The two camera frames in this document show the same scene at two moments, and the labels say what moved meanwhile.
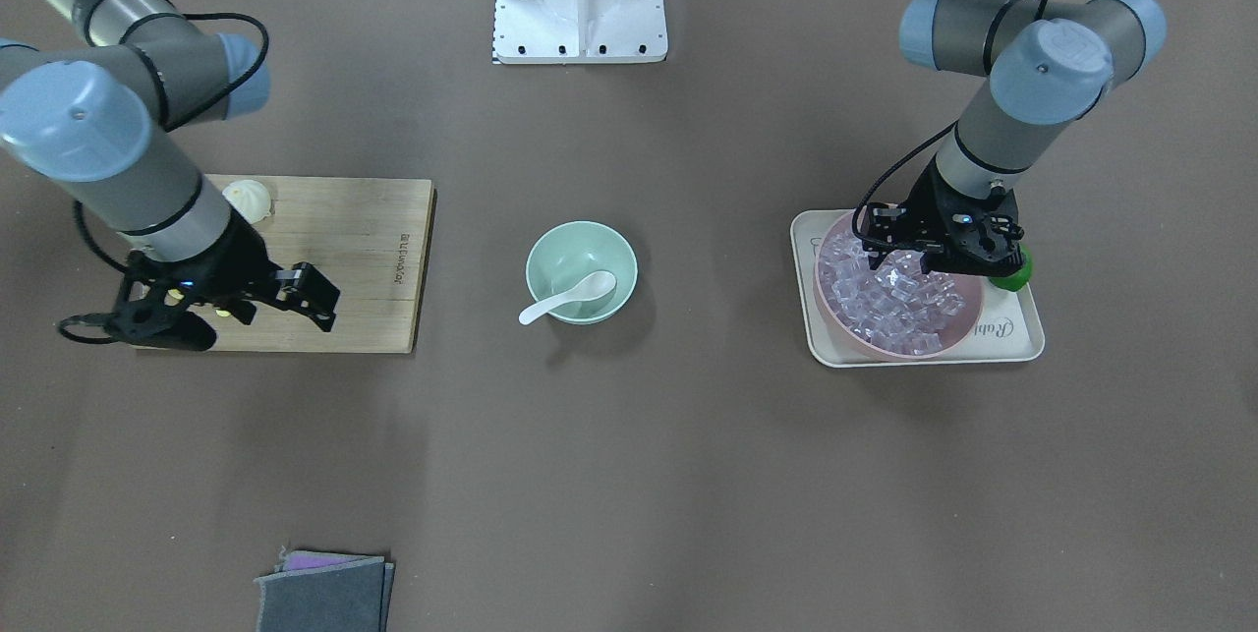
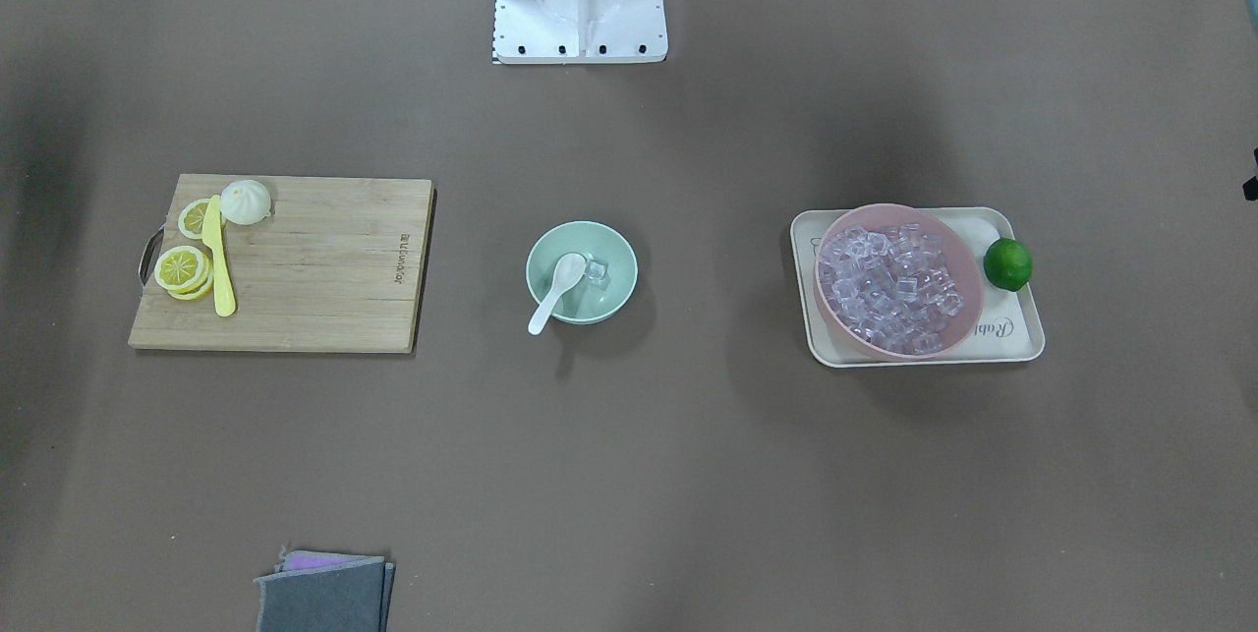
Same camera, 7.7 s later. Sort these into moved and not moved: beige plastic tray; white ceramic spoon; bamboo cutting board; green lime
Moved: white ceramic spoon
Not moved: green lime; beige plastic tray; bamboo cutting board
